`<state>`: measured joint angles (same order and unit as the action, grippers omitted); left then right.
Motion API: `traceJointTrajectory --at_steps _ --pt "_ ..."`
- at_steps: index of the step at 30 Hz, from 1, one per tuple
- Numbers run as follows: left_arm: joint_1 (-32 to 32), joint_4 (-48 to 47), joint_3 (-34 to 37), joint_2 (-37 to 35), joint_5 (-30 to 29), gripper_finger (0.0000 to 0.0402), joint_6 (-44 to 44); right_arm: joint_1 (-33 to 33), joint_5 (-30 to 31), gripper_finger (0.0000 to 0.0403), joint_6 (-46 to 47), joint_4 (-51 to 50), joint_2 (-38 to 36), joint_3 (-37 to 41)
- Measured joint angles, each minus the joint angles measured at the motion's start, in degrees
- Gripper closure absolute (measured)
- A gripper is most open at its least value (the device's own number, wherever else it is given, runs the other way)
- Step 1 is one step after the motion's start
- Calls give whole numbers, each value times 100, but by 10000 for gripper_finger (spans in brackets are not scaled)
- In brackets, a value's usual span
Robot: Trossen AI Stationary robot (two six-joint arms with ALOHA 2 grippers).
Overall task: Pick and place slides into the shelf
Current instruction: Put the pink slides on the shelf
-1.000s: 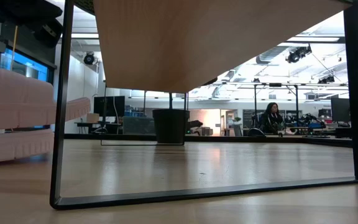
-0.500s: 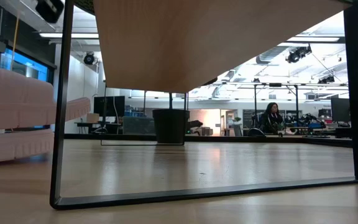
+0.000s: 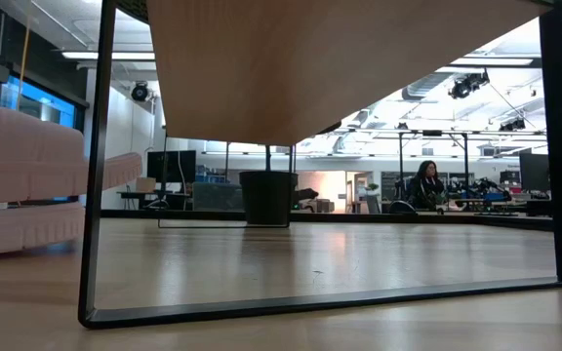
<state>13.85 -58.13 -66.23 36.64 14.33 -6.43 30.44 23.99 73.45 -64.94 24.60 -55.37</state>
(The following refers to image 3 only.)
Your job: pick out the pink slide sandal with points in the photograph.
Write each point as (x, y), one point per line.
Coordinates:
(17, 156)

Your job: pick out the black plant pot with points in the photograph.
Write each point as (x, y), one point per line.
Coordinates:
(267, 200)

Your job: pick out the black computer monitor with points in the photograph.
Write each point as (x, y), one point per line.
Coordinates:
(534, 173)
(171, 166)

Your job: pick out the person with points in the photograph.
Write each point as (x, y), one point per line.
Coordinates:
(426, 187)

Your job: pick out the round black ceiling fixture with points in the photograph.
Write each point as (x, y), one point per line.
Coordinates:
(140, 91)

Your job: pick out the black ceiling spotlight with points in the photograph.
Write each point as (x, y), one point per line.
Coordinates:
(466, 85)

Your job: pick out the black metal rig frame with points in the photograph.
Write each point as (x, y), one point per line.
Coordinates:
(359, 218)

